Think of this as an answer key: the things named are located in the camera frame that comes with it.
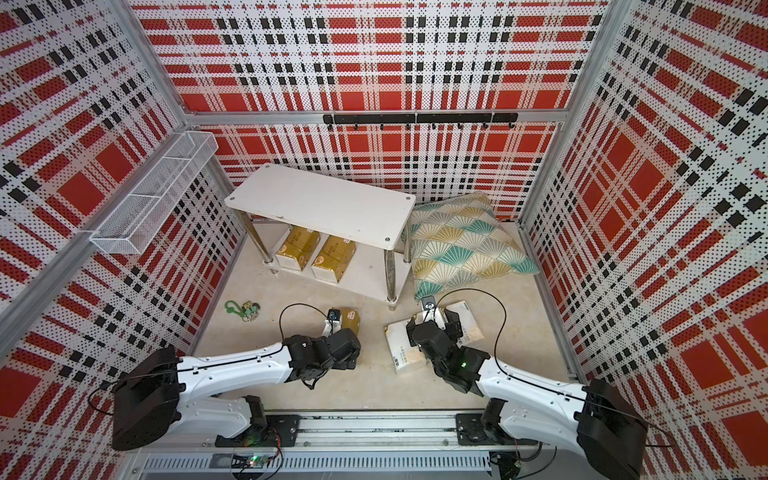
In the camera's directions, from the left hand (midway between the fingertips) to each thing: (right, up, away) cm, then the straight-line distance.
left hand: (342, 348), depth 84 cm
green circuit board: (-17, -21, -15) cm, 31 cm away
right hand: (+26, +10, -2) cm, 28 cm away
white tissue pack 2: (+24, +13, -15) cm, 32 cm away
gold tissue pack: (-17, +29, +12) cm, 35 cm away
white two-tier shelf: (+2, +32, -12) cm, 35 cm away
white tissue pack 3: (+37, +5, +1) cm, 37 cm away
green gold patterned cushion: (+35, +31, +9) cm, 48 cm away
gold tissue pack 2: (-5, +26, +8) cm, 27 cm away
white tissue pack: (+18, -1, -4) cm, 18 cm away
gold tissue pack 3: (+2, +8, +2) cm, 9 cm away
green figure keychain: (-32, +8, +10) cm, 34 cm away
